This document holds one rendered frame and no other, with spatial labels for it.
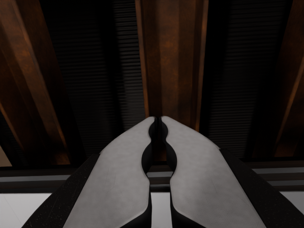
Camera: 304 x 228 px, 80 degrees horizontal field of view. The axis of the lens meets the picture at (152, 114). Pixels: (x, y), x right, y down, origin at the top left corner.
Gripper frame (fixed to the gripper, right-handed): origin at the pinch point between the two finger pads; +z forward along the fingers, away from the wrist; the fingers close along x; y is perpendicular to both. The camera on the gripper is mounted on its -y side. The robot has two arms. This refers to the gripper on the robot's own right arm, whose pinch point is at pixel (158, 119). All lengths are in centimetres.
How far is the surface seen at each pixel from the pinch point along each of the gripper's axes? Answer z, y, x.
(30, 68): 17.0, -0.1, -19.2
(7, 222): 0.8, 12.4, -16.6
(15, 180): 2.7, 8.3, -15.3
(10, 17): 17.0, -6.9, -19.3
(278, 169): 2.7, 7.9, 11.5
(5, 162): 85, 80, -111
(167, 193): 0.8, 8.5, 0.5
